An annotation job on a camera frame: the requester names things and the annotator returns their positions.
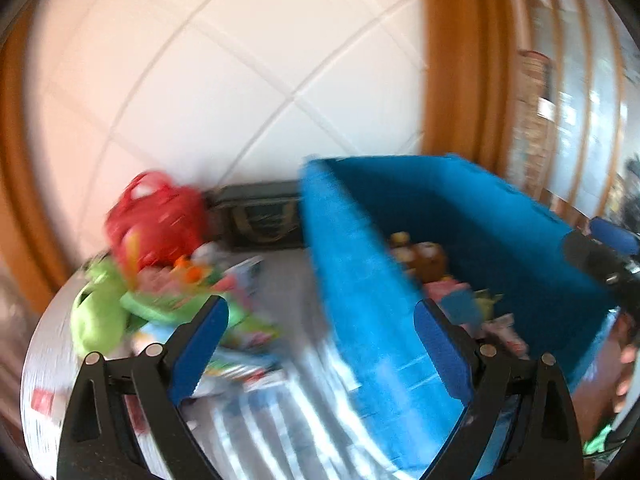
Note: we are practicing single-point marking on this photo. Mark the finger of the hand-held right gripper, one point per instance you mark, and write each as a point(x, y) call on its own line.
point(615, 237)
point(595, 260)

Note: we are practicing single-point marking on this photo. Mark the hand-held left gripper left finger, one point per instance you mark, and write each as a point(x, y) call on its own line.
point(200, 355)

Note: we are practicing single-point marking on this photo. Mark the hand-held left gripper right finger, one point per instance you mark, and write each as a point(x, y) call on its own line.
point(440, 355)

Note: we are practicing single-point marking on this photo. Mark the green frog plush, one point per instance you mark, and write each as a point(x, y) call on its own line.
point(95, 315)

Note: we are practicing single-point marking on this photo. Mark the blue plastic storage bin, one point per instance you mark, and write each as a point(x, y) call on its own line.
point(350, 270)

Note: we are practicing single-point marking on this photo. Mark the cloth-covered desktop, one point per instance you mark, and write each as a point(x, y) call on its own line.
point(285, 285)

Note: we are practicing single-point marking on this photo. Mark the person's right hand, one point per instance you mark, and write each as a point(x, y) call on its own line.
point(626, 356)

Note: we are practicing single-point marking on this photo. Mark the colourful picture book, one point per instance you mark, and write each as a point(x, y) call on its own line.
point(240, 370)

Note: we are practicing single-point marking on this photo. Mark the pink box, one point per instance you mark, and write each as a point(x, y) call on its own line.
point(445, 290)

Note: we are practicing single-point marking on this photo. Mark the light green cloth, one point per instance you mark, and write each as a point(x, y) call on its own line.
point(155, 305)

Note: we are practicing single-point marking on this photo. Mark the black hanging clothes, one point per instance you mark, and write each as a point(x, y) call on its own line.
point(631, 170)

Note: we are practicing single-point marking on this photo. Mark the white orange toy figure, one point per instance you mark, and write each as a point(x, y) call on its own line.
point(192, 272)

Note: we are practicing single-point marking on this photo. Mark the blue white picture box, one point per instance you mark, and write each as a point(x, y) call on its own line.
point(245, 280)

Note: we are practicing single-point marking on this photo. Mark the brown teddy bear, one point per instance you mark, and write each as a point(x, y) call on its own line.
point(430, 260)

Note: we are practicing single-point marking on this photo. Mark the red toy handbag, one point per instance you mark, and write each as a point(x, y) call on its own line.
point(160, 225)

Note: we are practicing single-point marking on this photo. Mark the patterned rolled carpet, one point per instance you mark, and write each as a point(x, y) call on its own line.
point(532, 120)

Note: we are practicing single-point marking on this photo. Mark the dark rectangular case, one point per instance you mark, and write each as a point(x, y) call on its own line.
point(260, 215)

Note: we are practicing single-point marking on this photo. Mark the wooden slatted glass partition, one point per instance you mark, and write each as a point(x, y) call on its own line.
point(585, 85)

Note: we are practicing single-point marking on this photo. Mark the red small packet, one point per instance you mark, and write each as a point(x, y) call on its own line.
point(42, 402)

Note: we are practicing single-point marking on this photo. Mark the wooden door frame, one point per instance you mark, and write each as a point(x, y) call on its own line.
point(460, 60)

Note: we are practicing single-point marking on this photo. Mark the wooden wall trim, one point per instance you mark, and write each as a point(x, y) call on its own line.
point(20, 185)

